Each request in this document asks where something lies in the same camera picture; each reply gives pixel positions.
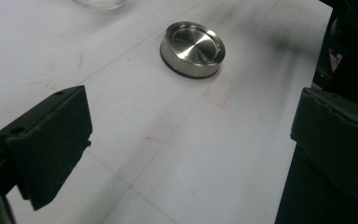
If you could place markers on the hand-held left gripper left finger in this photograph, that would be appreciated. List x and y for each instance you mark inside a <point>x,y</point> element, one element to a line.
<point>48,143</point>

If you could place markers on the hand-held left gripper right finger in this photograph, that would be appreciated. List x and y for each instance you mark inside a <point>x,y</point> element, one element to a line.
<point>338,137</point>

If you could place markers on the clear glass jar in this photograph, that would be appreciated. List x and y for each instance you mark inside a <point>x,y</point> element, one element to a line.
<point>99,3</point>

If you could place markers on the white table mat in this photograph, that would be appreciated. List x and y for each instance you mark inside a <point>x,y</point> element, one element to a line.
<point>167,155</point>

